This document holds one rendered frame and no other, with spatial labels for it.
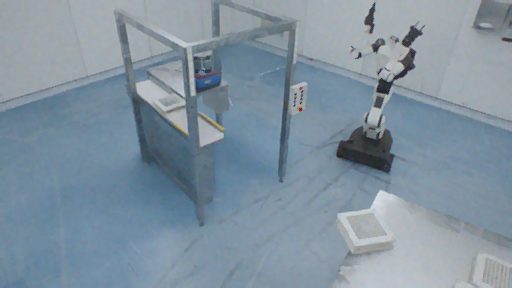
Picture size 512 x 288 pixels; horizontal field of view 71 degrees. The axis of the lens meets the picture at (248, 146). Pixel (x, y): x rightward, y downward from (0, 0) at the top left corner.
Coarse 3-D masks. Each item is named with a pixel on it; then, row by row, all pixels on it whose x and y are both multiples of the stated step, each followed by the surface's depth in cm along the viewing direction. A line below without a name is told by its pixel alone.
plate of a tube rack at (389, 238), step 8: (344, 216) 210; (376, 216) 211; (344, 224) 205; (352, 224) 205; (384, 224) 205; (352, 232) 200; (352, 240) 195; (360, 240) 195; (368, 240) 195; (376, 240) 196; (384, 240) 196; (392, 240) 196
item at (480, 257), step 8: (480, 256) 188; (488, 256) 188; (480, 264) 184; (488, 264) 184; (496, 264) 184; (504, 264) 184; (480, 272) 180; (504, 272) 180; (472, 280) 176; (480, 280) 176
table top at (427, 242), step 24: (384, 192) 238; (384, 216) 220; (408, 216) 221; (432, 216) 221; (408, 240) 205; (432, 240) 205; (456, 240) 206; (480, 240) 206; (504, 240) 206; (360, 264) 191; (384, 264) 191; (408, 264) 192; (432, 264) 192; (456, 264) 192
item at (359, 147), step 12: (360, 132) 421; (384, 132) 421; (348, 144) 393; (360, 144) 397; (372, 144) 401; (384, 144) 401; (348, 156) 397; (360, 156) 390; (372, 156) 383; (384, 156) 378
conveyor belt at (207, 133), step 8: (144, 88) 362; (152, 88) 362; (160, 88) 362; (144, 96) 347; (152, 96) 348; (160, 96) 348; (152, 104) 335; (184, 112) 323; (176, 120) 311; (184, 120) 311; (200, 120) 312; (184, 128) 301; (200, 128) 301; (208, 128) 301; (216, 128) 301; (200, 136) 291; (208, 136) 291; (216, 136) 292; (200, 144) 284
